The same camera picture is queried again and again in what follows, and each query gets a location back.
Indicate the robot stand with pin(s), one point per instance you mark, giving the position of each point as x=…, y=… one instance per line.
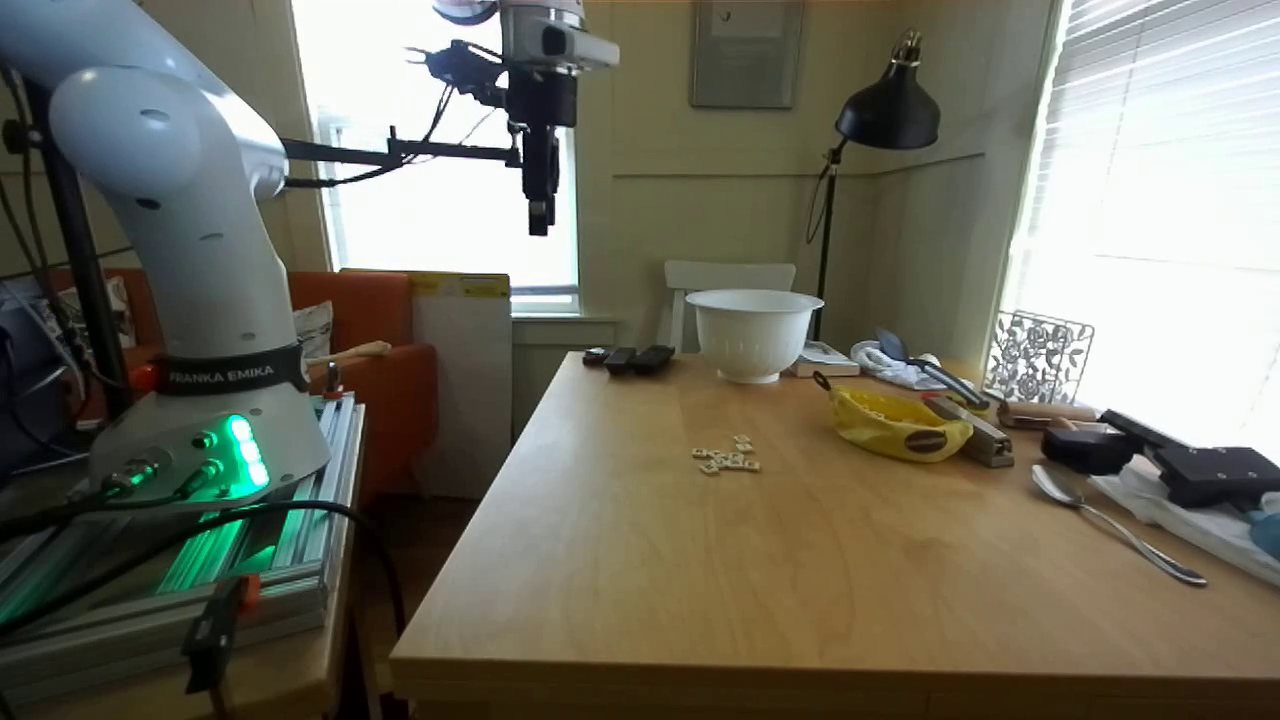
x=300, y=560

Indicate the framed picture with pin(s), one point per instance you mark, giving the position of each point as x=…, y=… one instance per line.
x=746, y=55

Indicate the black remote control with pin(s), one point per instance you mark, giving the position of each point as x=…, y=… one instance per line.
x=620, y=360
x=654, y=359

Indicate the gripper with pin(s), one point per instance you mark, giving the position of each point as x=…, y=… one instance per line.
x=541, y=100

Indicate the small black remote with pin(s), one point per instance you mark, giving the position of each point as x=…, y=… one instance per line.
x=596, y=355

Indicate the wooden rolling pin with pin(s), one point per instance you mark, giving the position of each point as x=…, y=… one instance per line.
x=1050, y=412

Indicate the grey stapler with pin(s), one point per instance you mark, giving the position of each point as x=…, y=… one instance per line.
x=980, y=435

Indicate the white board with yellow label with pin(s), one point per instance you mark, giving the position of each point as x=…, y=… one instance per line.
x=465, y=390

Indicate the black plastic ladle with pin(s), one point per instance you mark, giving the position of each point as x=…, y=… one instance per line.
x=935, y=372

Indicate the book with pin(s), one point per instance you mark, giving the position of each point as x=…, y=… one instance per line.
x=825, y=360

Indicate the white crumpled cloth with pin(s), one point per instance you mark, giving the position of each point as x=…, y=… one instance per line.
x=890, y=372

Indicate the white plastic bowl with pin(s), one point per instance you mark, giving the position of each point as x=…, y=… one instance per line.
x=752, y=335

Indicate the white metal napkin holder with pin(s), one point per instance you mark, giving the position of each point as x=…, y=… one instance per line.
x=1040, y=360

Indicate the yellow banana pouch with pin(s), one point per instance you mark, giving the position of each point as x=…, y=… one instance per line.
x=890, y=425

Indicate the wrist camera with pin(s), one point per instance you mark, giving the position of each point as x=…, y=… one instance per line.
x=468, y=68

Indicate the black floor lamp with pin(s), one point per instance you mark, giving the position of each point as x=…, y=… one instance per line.
x=888, y=112

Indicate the white printed cushion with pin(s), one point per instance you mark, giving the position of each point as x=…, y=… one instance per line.
x=314, y=328

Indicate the heap of letter tiles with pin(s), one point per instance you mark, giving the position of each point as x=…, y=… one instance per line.
x=728, y=462

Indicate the black box device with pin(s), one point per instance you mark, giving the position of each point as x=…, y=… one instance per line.
x=1215, y=472

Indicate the white wooden chair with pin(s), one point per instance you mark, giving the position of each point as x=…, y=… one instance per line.
x=730, y=276

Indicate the window with blinds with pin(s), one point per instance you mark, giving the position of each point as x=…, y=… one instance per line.
x=1160, y=200

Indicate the black and orange clamp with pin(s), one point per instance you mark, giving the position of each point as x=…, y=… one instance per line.
x=215, y=630
x=332, y=382

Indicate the wooden spoon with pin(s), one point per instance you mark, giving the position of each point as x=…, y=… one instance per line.
x=350, y=352

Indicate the metal spoon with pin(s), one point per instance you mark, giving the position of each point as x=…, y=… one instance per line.
x=1110, y=522

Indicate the orange armchair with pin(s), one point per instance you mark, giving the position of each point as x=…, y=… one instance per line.
x=390, y=390

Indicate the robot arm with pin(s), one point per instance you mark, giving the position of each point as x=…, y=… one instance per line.
x=190, y=250

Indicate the blue object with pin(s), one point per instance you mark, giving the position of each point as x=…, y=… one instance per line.
x=1268, y=530

